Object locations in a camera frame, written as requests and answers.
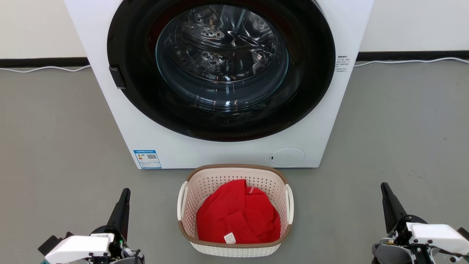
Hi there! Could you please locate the red garment with tag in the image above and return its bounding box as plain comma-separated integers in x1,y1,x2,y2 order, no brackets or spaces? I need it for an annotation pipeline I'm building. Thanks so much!
196,179,281,245

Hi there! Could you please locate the black door handle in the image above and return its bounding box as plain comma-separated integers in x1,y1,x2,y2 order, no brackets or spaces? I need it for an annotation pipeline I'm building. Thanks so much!
109,66,126,89

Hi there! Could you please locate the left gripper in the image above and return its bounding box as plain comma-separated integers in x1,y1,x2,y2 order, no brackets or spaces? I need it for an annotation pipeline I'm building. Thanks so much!
90,188,131,258

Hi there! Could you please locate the blue energy label sticker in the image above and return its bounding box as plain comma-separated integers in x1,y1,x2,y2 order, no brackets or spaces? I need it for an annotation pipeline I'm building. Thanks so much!
133,149,162,169

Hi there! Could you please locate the black round glass door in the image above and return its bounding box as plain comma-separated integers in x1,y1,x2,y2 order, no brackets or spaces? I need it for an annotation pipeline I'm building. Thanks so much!
107,0,336,142

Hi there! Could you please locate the steel washing drum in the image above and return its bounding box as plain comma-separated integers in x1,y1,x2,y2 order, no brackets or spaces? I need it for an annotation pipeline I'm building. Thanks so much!
157,4,289,110

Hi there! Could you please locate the cream perforated laundry basket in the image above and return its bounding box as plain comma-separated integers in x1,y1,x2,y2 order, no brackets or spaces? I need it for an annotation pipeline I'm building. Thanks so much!
177,164,295,258

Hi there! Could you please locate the white power cable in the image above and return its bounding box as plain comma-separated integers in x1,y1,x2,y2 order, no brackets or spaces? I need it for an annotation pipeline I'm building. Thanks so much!
354,57,469,68
0,65,91,73

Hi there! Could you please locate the round white filter cover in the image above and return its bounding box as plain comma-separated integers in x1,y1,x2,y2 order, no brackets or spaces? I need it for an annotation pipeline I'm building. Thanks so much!
270,148,306,168

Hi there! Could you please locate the white front-load washing machine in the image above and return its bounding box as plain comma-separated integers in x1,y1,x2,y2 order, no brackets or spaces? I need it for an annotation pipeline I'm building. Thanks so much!
64,0,375,170

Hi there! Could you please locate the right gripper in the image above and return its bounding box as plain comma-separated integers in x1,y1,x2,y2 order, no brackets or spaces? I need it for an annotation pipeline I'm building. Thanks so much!
380,182,428,245

